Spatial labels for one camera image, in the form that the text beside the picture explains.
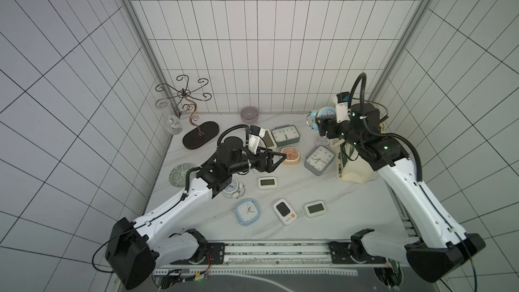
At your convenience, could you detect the blue square alarm clock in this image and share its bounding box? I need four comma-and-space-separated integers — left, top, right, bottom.
235, 199, 260, 226

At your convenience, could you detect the metal jewelry tree stand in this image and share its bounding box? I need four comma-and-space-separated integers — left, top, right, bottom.
155, 74, 220, 150

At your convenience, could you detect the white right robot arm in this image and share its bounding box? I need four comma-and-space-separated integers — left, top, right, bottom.
311, 104, 486, 283

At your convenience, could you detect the green rectangular alarm clock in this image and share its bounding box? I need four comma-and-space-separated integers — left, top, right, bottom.
271, 124, 301, 147

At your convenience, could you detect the lilac round alarm clock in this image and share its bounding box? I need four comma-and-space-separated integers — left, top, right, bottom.
314, 135, 331, 147

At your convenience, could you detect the white orange digital timer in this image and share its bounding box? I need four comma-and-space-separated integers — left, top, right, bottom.
273, 198, 297, 226

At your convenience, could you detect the small white digital clock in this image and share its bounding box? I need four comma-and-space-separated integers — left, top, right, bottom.
258, 177, 278, 190

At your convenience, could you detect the white digital thermometer clock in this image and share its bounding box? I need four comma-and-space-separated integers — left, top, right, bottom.
304, 200, 327, 218

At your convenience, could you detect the white twin-bell alarm clock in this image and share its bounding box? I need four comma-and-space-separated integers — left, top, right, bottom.
222, 178, 245, 199

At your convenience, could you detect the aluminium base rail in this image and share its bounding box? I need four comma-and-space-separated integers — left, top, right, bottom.
153, 239, 406, 278

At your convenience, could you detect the cream canvas floral tote bag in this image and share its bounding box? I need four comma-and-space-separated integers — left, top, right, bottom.
330, 139, 374, 184

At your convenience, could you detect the orange rounded alarm clock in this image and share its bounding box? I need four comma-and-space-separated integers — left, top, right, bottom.
281, 147, 301, 165

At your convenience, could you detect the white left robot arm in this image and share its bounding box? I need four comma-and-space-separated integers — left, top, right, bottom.
105, 147, 287, 290

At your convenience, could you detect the grey square alarm clock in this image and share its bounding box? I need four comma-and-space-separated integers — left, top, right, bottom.
304, 146, 335, 177

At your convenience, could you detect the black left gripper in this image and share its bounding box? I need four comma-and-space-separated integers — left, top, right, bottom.
230, 146, 287, 173

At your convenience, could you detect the blue twin-bell alarm clock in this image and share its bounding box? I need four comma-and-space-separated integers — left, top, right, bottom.
306, 107, 337, 131

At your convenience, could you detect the green patterned coaster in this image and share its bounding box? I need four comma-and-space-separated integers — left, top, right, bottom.
168, 163, 195, 188

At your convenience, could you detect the purple ceramic bowl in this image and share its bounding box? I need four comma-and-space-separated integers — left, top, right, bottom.
240, 106, 260, 124

